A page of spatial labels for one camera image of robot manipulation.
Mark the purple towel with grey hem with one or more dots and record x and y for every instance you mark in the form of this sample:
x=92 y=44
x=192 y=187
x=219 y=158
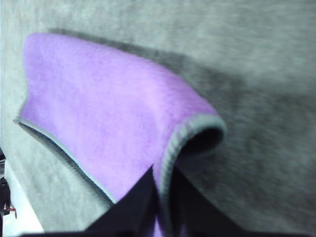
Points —
x=98 y=111

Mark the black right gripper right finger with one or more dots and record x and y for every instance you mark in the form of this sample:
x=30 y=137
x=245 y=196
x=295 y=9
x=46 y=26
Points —
x=192 y=212

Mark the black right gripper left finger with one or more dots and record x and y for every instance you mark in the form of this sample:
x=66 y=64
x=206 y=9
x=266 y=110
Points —
x=133 y=212

